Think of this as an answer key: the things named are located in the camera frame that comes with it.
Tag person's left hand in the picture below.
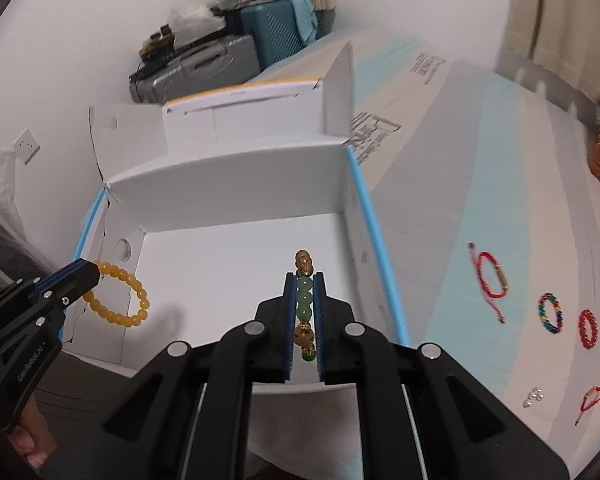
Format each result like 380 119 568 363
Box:
6 400 57 472

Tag red bead bracelet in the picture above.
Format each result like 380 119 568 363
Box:
578 308 599 350

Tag yellow bead bracelet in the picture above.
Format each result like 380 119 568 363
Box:
82 261 151 328

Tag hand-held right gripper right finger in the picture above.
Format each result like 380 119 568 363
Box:
314 271 571 480

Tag white box with blue trim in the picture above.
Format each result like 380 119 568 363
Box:
62 40 412 397

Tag small red string bracelet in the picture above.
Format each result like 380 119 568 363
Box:
573 385 600 427

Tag red string bracelet gold tube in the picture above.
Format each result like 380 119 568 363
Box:
468 242 512 324

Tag multicolour bead bracelet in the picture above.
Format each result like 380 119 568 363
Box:
537 292 565 335

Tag grey suitcase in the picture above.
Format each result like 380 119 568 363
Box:
129 34 261 107

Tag white wall socket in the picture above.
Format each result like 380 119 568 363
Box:
13 127 41 164

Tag striped bed sheet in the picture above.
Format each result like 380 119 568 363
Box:
252 27 600 467

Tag teal cloth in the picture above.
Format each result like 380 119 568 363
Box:
289 0 324 44

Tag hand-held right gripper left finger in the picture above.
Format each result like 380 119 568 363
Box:
42 271 301 480

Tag green jade bead bracelet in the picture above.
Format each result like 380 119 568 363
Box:
292 249 317 363

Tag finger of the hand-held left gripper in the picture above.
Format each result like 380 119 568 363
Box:
30 263 102 336
0 258 90 311

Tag teal suitcase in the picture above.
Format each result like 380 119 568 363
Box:
239 0 307 69

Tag white fluffy cloth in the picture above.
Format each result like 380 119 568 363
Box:
169 2 231 47

